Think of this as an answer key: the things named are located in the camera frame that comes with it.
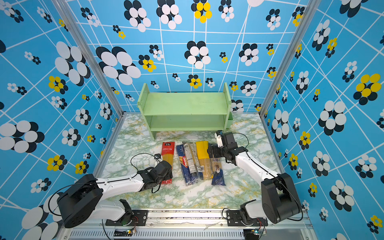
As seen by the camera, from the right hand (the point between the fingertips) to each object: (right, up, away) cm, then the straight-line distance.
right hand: (216, 149), depth 90 cm
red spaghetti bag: (-30, -5, +4) cm, 31 cm away
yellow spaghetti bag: (-8, -1, +8) cm, 11 cm away
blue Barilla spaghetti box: (-16, -16, -7) cm, 23 cm away
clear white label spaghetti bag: (-12, -11, -5) cm, 17 cm away
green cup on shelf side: (+8, +16, 0) cm, 18 cm away
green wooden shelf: (-16, +22, -7) cm, 28 cm away
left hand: (-28, -14, 0) cm, 31 cm away
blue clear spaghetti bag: (0, -15, -6) cm, 17 cm away
